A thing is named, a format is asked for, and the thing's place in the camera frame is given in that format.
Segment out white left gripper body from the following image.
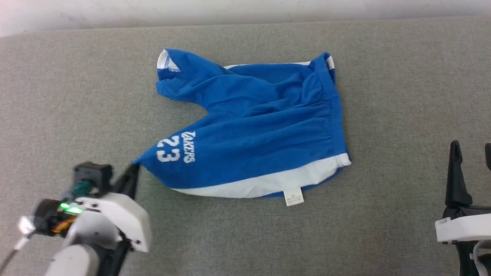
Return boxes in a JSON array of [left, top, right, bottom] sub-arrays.
[[58, 191, 152, 253]]

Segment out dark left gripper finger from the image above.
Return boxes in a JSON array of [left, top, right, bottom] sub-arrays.
[[113, 164, 141, 199]]

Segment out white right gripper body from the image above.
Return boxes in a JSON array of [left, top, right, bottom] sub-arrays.
[[435, 205, 491, 243]]

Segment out blue and white sports shorts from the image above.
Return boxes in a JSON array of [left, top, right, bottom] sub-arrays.
[[132, 48, 352, 207]]

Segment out grey fabric sofa cushion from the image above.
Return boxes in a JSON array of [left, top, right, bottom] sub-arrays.
[[0, 16, 491, 276]]

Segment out black cable with teal connector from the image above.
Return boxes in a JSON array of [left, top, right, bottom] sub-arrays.
[[65, 179, 94, 202]]

